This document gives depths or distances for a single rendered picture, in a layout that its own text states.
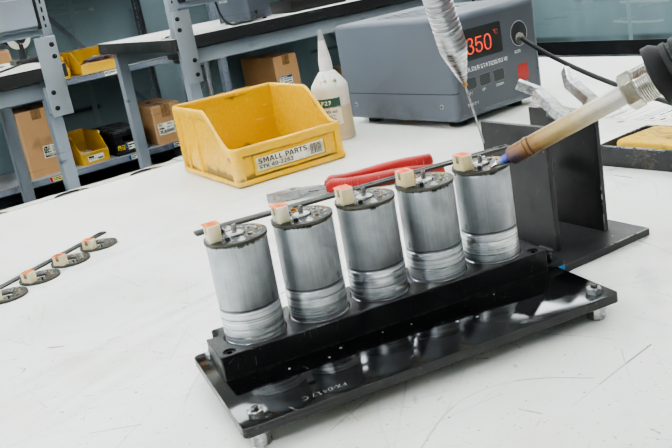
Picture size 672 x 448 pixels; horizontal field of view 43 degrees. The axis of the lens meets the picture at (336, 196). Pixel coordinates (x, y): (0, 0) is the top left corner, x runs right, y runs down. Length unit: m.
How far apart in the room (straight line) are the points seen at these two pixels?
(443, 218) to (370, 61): 0.46
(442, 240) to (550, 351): 0.06
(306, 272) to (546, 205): 0.14
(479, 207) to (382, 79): 0.44
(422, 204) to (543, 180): 0.09
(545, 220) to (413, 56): 0.36
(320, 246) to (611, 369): 0.12
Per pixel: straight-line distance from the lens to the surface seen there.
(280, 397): 0.32
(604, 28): 6.05
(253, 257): 0.33
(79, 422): 0.37
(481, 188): 0.37
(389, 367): 0.32
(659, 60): 0.34
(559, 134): 0.36
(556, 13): 6.29
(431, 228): 0.36
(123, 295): 0.49
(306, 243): 0.33
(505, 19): 0.78
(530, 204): 0.43
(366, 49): 0.81
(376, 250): 0.35
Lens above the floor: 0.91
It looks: 15 degrees down
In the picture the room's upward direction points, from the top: 10 degrees counter-clockwise
